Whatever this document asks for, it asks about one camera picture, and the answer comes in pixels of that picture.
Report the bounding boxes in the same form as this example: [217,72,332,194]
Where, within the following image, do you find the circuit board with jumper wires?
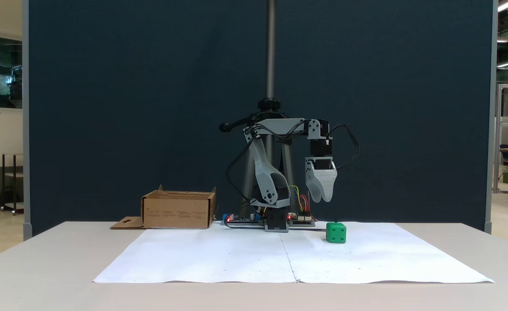
[288,212,316,226]

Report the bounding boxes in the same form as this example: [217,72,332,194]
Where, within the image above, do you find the coloured jumper wire bundle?
[290,185,314,216]

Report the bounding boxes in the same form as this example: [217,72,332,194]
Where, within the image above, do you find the black shelf cart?
[0,153,24,216]

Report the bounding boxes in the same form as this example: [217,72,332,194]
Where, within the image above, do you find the dark blue partition panel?
[23,0,498,236]

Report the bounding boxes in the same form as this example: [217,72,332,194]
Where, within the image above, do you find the brown cardboard box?
[110,185,217,230]

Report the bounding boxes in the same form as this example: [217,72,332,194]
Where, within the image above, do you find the green die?
[326,222,347,244]

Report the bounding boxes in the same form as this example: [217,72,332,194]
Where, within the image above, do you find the blue circuit board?
[221,212,264,225]

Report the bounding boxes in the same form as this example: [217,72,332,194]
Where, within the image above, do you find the black cable on table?
[288,219,338,232]

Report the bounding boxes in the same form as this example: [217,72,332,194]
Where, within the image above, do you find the framed wall window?
[0,31,23,114]

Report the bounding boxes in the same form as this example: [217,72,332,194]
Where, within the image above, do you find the black tripod with metal column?
[218,0,295,219]

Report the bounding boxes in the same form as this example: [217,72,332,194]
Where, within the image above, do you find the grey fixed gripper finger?
[313,169,337,203]

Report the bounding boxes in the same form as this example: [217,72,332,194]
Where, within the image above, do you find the white paper sheet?
[280,222,495,284]
[93,225,297,284]

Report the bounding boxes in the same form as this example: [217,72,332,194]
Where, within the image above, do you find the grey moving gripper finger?
[306,166,322,203]

